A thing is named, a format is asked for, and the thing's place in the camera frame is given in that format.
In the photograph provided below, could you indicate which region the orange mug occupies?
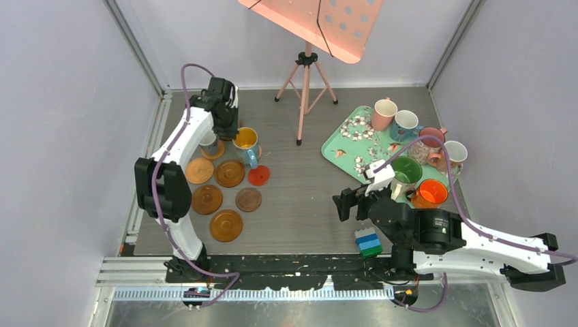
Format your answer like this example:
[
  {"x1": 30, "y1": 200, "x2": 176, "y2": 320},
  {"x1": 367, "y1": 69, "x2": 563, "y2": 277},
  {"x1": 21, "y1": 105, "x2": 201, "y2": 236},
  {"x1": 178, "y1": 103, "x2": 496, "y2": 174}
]
[{"x1": 405, "y1": 179, "x2": 449, "y2": 209}]

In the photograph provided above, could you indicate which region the small blue patterned mug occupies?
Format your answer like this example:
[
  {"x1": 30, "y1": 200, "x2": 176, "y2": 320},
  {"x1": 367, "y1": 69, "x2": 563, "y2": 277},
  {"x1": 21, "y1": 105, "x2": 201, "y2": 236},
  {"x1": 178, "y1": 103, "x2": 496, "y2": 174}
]
[{"x1": 199, "y1": 131, "x2": 218, "y2": 149}]

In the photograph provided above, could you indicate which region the light plain wooden coaster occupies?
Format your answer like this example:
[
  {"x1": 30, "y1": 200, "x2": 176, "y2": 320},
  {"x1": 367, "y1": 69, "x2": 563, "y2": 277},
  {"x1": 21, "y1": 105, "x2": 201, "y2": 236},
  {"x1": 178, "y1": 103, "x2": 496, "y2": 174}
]
[{"x1": 200, "y1": 140, "x2": 226, "y2": 160}]

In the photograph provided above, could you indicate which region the green inside cream mug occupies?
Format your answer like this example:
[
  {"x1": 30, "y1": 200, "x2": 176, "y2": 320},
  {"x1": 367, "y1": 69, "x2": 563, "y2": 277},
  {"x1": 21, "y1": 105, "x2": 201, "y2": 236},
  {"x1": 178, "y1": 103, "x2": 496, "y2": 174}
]
[{"x1": 390, "y1": 156, "x2": 423, "y2": 200}]

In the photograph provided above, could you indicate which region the yellow inside blue mug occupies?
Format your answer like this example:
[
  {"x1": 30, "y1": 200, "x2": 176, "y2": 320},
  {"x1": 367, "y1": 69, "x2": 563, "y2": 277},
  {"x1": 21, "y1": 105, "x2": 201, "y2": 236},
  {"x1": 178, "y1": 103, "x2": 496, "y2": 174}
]
[{"x1": 232, "y1": 127, "x2": 261, "y2": 169}]

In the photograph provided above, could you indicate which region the large ridged brown wooden coaster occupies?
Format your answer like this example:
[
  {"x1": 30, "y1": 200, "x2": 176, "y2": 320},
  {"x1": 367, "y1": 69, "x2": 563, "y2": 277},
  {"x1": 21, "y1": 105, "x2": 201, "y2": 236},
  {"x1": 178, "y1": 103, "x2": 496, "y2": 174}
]
[{"x1": 214, "y1": 160, "x2": 245, "y2": 188}]

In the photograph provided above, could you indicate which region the red round paper coaster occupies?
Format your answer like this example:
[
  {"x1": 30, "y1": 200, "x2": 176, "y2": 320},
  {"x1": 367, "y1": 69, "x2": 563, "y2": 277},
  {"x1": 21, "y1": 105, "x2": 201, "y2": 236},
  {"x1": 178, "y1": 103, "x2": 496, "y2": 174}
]
[{"x1": 247, "y1": 165, "x2": 271, "y2": 187}]

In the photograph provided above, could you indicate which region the dark walnut coaster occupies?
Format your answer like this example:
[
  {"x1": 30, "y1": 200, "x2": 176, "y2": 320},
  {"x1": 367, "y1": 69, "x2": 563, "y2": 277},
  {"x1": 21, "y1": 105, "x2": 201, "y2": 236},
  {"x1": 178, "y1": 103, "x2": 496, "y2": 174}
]
[{"x1": 235, "y1": 187, "x2": 262, "y2": 213}]

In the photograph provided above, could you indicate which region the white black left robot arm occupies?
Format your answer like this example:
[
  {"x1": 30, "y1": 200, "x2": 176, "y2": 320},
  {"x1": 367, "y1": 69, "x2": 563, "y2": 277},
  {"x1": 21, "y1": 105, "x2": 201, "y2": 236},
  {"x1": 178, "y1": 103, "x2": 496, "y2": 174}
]
[{"x1": 134, "y1": 77, "x2": 239, "y2": 282}]

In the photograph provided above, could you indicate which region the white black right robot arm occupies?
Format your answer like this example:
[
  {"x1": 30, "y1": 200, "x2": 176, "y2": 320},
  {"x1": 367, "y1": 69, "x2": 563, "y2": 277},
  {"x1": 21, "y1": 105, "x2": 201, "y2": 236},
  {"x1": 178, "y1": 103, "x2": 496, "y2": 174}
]
[{"x1": 332, "y1": 186, "x2": 566, "y2": 292}]

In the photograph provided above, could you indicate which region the blue green toy brick stack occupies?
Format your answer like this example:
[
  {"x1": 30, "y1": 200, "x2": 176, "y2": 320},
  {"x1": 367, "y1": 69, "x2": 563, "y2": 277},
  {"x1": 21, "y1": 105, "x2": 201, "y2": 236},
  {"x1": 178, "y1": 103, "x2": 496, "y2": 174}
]
[{"x1": 354, "y1": 228, "x2": 383, "y2": 258}]

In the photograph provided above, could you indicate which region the pink inside floral mug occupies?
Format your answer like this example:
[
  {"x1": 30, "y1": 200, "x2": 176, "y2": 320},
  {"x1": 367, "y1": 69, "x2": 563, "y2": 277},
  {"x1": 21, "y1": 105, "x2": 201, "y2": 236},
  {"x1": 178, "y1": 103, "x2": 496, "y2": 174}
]
[{"x1": 408, "y1": 127, "x2": 448, "y2": 165}]

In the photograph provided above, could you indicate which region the peach mug white inside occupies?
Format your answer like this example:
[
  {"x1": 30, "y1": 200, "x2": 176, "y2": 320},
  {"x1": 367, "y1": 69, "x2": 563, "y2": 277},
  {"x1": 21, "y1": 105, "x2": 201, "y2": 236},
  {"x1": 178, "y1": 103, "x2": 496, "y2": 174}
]
[{"x1": 427, "y1": 140, "x2": 468, "y2": 174}]

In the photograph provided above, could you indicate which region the pink white inside mug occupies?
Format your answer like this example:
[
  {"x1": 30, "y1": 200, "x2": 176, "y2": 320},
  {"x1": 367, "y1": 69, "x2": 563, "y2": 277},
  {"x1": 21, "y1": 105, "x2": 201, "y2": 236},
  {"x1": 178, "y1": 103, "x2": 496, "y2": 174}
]
[{"x1": 371, "y1": 97, "x2": 398, "y2": 131}]

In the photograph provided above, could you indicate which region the white inside teal mug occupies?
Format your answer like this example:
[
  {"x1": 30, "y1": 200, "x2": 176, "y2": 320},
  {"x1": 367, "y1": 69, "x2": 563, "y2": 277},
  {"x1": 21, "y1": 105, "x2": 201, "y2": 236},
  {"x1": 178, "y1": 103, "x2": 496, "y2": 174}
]
[{"x1": 390, "y1": 110, "x2": 422, "y2": 142}]

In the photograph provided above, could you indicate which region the pink music stand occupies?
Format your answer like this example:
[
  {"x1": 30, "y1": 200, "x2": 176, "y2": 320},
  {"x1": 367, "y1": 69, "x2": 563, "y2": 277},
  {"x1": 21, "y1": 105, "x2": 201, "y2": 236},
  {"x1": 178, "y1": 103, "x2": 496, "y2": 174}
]
[{"x1": 239, "y1": 0, "x2": 384, "y2": 146}]

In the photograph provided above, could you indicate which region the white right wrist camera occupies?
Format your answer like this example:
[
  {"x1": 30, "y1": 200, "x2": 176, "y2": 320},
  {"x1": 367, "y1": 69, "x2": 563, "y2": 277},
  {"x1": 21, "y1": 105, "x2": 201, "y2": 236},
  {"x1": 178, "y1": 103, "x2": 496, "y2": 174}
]
[{"x1": 363, "y1": 159, "x2": 395, "y2": 196}]

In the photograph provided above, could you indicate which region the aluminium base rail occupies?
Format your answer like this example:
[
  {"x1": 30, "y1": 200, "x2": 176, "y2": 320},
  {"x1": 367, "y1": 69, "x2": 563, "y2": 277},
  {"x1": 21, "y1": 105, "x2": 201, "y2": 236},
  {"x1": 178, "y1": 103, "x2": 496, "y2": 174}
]
[{"x1": 97, "y1": 254, "x2": 504, "y2": 312}]

